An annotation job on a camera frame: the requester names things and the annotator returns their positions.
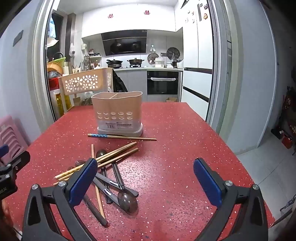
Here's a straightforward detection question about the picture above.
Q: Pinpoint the black wok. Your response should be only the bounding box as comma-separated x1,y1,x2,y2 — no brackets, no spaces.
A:
106,59,124,68

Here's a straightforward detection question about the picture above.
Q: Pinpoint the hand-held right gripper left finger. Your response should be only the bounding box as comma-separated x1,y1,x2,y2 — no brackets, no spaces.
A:
22,158,99,241

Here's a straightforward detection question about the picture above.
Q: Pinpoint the red box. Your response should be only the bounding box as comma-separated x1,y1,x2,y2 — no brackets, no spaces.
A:
282,136,294,149

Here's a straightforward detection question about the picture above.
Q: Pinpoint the grey sliding door frame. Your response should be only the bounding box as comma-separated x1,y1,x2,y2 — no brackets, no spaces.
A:
27,0,233,132

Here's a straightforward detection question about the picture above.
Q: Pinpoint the large round wall trivet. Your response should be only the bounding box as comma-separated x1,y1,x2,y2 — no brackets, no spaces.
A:
167,47,180,60

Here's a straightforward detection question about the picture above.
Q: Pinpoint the dark grey spoon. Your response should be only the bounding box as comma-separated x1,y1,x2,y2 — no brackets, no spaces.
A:
111,162,139,213
96,149,114,204
68,166,122,207
82,195,109,227
74,160,139,197

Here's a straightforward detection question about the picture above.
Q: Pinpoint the dark pot with lid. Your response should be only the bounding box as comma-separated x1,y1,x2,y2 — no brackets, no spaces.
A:
127,58,145,66

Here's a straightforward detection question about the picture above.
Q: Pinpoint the spice rack with bottles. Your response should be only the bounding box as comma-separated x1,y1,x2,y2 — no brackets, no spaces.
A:
83,54,102,70

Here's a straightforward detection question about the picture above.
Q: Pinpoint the yellow oil bottle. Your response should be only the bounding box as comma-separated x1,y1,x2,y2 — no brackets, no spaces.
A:
54,91,72,117

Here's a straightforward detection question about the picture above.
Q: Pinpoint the black plastic bag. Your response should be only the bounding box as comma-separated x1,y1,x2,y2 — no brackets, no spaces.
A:
112,70,128,93

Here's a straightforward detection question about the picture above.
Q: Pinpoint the red basin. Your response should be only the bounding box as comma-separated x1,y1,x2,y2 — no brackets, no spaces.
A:
48,77,61,91

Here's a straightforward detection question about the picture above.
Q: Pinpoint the beige plastic utensil holder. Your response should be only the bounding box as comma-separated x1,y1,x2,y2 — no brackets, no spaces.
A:
91,91,143,137

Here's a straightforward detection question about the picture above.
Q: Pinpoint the blue patterned chopstick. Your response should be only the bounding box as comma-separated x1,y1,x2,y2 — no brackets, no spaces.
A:
87,133,157,141

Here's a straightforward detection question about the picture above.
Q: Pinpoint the orange basin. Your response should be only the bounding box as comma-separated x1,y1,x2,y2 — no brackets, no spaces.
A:
47,64,63,76

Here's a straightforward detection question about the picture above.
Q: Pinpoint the dark wall switch panel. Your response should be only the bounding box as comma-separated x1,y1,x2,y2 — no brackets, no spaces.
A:
13,30,24,46

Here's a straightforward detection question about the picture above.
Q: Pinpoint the black built-in oven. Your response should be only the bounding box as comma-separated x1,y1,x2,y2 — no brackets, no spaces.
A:
147,71,179,95

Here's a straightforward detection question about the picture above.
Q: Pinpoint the beige flower-cutout storage rack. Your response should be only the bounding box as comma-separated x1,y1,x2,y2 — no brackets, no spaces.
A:
58,67,114,114

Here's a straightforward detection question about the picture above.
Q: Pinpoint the white refrigerator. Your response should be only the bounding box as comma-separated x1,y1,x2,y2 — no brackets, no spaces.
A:
181,0,213,121

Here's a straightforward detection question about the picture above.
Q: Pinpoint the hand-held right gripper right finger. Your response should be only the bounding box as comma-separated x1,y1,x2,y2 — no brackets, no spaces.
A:
193,158,270,241

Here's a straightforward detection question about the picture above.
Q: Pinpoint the black range hood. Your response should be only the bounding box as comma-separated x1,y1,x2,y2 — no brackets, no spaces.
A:
101,30,148,56

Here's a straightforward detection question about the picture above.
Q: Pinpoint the group of fridge magnets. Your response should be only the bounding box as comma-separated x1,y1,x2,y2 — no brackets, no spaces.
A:
184,2,210,24

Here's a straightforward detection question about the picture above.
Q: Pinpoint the hanging blue packet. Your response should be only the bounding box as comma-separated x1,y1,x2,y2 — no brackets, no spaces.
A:
47,19,58,45

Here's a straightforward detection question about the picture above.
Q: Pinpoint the green plastic basket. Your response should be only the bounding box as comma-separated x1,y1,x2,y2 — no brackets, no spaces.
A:
47,57,66,69

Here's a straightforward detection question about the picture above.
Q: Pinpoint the pink plastic stool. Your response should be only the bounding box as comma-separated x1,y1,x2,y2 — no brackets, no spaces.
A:
0,115,30,160

